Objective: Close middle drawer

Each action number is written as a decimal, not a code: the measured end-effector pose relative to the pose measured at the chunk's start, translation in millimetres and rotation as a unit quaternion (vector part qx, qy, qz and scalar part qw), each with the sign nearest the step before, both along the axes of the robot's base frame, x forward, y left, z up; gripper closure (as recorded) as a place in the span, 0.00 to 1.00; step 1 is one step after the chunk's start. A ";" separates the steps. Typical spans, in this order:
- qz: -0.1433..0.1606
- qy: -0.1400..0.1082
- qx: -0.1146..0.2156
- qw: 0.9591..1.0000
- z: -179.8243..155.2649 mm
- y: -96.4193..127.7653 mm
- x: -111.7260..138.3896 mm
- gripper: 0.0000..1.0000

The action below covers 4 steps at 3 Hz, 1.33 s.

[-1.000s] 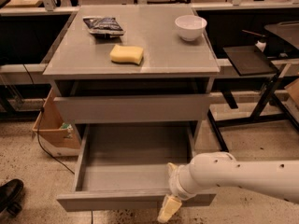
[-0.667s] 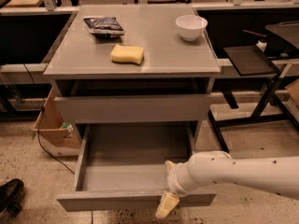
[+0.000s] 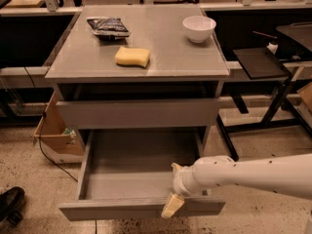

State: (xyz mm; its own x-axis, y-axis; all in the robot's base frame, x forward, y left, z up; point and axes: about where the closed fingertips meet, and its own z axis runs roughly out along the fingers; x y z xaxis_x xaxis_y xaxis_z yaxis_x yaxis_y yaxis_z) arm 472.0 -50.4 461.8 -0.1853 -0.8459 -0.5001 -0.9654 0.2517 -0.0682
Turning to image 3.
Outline dark blue snack bag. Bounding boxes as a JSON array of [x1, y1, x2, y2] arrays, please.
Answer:
[[87, 17, 131, 38]]

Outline grey top drawer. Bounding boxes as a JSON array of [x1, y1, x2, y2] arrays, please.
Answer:
[[56, 84, 222, 131]]

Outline white bowl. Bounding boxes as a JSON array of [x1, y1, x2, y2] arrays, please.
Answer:
[[182, 16, 216, 43]]

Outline grey drawer cabinet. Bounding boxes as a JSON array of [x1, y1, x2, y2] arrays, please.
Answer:
[[46, 5, 229, 141]]

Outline yellow sponge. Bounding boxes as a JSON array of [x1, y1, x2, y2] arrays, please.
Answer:
[[115, 47, 150, 68]]

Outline black rolling stand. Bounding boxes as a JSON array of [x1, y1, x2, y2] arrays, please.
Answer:
[[216, 64, 312, 161]]

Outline black tray table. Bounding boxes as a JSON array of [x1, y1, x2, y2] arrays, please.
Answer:
[[233, 48, 291, 80]]

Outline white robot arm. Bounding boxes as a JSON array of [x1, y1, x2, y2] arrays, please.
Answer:
[[161, 154, 312, 218]]

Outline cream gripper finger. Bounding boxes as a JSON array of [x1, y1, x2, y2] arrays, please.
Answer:
[[161, 193, 184, 218]]

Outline cardboard box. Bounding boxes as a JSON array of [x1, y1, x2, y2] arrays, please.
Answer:
[[34, 95, 84, 157]]

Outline grey drawer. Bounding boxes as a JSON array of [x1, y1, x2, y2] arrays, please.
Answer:
[[58, 128, 226, 221], [56, 84, 222, 131]]

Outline black floor cable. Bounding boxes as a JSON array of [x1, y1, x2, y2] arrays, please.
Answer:
[[24, 66, 79, 183]]

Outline black shoe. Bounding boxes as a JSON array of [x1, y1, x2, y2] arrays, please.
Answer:
[[0, 187, 24, 225]]

